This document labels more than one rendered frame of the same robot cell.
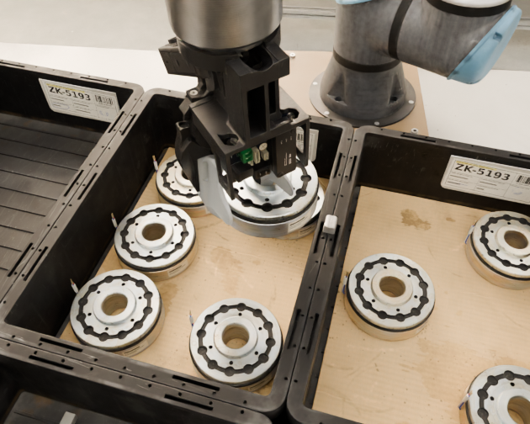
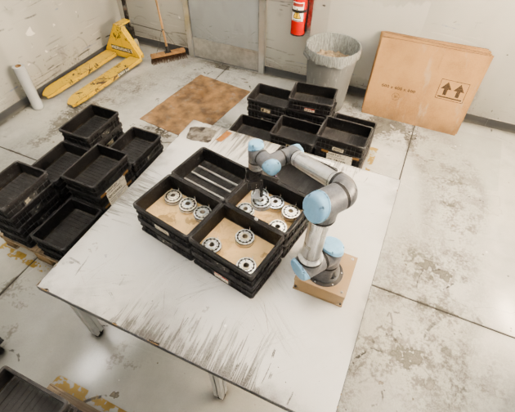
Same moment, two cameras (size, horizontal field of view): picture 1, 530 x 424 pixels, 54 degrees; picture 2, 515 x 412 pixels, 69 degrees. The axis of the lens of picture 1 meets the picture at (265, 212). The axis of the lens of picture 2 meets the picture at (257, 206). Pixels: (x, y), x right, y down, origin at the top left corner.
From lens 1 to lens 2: 1.81 m
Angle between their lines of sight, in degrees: 63
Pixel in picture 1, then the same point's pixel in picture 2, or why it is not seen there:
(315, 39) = not seen: outside the picture
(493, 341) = (227, 254)
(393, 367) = (230, 235)
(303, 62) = (347, 261)
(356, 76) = not seen: hidden behind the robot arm
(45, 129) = not seen: hidden behind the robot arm
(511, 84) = (339, 354)
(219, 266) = (266, 214)
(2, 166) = (311, 182)
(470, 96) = (334, 332)
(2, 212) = (295, 181)
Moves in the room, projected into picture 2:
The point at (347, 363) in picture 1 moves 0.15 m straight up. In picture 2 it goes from (235, 228) to (234, 210)
